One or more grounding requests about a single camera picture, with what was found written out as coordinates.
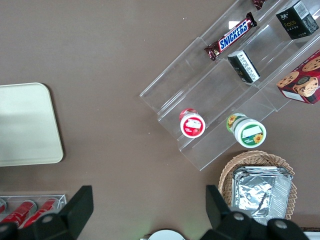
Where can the clear acrylic stepped stand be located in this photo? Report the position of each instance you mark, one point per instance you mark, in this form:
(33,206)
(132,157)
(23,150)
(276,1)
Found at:
(205,87)

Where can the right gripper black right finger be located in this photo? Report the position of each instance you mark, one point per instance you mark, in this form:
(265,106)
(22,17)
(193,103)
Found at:
(225,225)

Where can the red cola bottle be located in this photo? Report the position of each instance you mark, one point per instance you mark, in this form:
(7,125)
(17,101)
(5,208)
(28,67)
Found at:
(41,212)
(2,206)
(20,212)

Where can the red cookie box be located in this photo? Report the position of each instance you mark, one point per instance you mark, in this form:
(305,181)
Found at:
(302,80)

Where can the light tan wicker basket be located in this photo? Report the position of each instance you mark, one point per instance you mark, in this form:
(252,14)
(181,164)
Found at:
(255,158)

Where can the red lid yogurt cup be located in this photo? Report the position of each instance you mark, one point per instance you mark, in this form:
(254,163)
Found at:
(192,125)

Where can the beige plastic tray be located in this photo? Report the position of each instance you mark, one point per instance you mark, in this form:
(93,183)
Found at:
(25,125)

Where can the clear acrylic bottle rack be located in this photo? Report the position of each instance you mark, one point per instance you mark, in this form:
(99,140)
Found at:
(61,198)

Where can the white plastic bin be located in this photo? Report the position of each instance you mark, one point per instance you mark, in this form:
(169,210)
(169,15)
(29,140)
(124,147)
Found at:
(312,236)

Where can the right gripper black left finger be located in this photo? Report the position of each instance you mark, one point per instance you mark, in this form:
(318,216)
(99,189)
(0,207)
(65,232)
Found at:
(72,215)

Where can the Snickers bar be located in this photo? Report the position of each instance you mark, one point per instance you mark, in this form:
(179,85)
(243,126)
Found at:
(232,36)
(258,3)

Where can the green lid yogurt cup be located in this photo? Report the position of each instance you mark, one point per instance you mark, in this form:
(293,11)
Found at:
(250,132)

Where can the stack of foil trays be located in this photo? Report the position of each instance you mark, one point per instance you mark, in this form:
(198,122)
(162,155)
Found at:
(260,195)

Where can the small black box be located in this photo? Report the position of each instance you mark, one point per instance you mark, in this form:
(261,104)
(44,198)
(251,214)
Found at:
(243,66)
(296,21)

